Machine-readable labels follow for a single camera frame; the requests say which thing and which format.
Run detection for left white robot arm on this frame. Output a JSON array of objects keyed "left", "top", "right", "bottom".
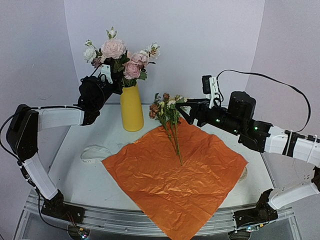
[{"left": 1, "top": 72, "right": 123, "bottom": 224}]

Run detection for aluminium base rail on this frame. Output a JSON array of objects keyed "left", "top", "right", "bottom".
[{"left": 14, "top": 191, "right": 302, "bottom": 240}]

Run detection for cream printed ribbon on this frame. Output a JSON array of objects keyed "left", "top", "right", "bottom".
[{"left": 80, "top": 145, "right": 112, "bottom": 164}]

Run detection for orange yellow wrapping paper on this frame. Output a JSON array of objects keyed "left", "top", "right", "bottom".
[{"left": 101, "top": 117, "right": 250, "bottom": 240}]

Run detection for loose bouquet flower stems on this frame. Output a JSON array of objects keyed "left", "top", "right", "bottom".
[{"left": 149, "top": 92, "right": 188, "bottom": 166}]

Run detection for yellow ceramic vase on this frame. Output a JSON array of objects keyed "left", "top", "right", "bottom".
[{"left": 120, "top": 84, "right": 144, "bottom": 132}]

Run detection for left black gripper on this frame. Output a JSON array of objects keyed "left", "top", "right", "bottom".
[{"left": 94, "top": 70, "right": 124, "bottom": 110}]

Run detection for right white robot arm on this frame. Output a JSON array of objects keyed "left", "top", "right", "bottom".
[{"left": 175, "top": 91, "right": 320, "bottom": 232}]

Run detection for white and pink flowers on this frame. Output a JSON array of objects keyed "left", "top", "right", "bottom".
[{"left": 83, "top": 38, "right": 160, "bottom": 88}]

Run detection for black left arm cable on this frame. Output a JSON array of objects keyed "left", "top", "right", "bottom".
[{"left": 0, "top": 113, "right": 21, "bottom": 161}]

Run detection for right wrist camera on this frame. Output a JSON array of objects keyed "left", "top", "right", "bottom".
[{"left": 201, "top": 75, "right": 224, "bottom": 109}]

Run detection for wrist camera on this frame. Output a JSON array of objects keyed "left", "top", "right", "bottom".
[
  {"left": 201, "top": 75, "right": 224, "bottom": 109},
  {"left": 100, "top": 64, "right": 113, "bottom": 84}
]

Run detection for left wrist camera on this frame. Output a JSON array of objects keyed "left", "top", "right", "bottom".
[{"left": 100, "top": 64, "right": 113, "bottom": 84}]

